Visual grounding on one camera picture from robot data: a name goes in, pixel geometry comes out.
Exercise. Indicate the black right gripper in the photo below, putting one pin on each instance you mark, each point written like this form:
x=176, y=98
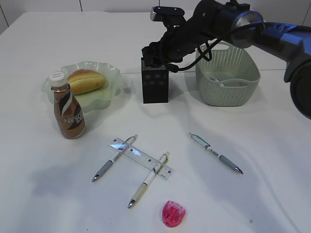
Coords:
x=173, y=45

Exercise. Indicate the large white paper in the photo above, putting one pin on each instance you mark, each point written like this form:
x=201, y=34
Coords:
x=216, y=82

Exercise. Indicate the sugared bread roll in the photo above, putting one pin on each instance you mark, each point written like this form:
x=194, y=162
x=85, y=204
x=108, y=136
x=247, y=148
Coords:
x=85, y=80

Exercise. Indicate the clear plastic ruler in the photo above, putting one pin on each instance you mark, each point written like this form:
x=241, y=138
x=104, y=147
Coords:
x=142, y=159

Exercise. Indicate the brown coffee drink bottle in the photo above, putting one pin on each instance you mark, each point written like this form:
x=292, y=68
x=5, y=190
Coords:
x=67, y=110

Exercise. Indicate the pink pencil sharpener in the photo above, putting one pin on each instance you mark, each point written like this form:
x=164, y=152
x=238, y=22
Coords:
x=173, y=214

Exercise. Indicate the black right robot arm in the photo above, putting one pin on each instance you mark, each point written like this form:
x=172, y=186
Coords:
x=238, y=25

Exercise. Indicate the black mesh pen holder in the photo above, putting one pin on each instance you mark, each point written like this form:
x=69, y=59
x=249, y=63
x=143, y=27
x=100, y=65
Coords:
x=155, y=84

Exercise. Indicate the green plastic woven basket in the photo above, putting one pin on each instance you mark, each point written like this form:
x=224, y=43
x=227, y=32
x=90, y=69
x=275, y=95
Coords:
x=235, y=68

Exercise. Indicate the green wavy glass plate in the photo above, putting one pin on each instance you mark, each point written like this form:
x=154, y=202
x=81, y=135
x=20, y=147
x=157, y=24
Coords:
x=96, y=99

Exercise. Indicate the blue grey pen right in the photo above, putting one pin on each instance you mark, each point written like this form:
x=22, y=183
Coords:
x=206, y=146

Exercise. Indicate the grey grip pen left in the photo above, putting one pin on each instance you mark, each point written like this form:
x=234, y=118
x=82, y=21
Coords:
x=111, y=159

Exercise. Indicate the cream grip pen middle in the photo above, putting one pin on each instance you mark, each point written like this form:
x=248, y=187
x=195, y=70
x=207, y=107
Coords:
x=148, y=180

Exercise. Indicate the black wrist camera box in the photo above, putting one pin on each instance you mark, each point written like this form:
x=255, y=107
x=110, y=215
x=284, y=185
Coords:
x=174, y=15

